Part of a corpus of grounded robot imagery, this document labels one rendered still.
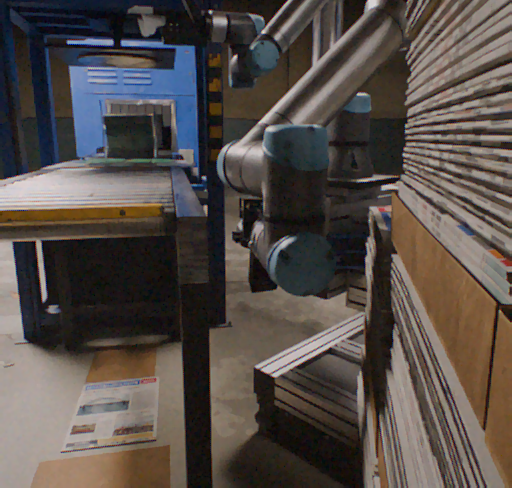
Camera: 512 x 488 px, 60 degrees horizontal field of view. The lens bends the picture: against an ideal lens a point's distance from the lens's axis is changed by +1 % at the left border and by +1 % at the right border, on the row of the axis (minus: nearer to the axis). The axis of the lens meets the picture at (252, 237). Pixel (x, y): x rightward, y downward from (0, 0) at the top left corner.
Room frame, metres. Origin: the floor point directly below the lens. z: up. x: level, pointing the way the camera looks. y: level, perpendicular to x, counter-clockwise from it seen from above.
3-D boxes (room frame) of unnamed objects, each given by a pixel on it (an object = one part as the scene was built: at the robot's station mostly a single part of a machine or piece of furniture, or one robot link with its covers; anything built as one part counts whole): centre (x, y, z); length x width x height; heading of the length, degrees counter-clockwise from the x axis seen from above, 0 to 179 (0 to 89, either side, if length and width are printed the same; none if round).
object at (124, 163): (2.34, 0.66, 0.75); 0.70 x 0.65 x 0.10; 11
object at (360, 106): (1.28, -0.26, 0.98); 0.13 x 0.12 x 0.14; 19
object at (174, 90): (5.02, 1.12, 1.04); 1.51 x 1.30 x 2.07; 11
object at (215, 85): (2.07, 0.17, 1.05); 0.05 x 0.05 x 0.45; 11
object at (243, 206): (0.68, -0.02, 0.79); 0.12 x 0.08 x 0.09; 11
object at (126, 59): (2.34, 0.66, 1.30); 0.55 x 0.55 x 0.03; 11
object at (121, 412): (1.38, 0.47, 0.00); 0.37 x 0.28 x 0.01; 11
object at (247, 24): (1.32, 0.03, 1.21); 0.11 x 0.08 x 0.09; 109
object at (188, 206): (1.39, 0.22, 0.74); 1.34 x 0.05 x 0.12; 11
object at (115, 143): (2.90, 0.77, 0.93); 0.38 x 0.30 x 0.26; 11
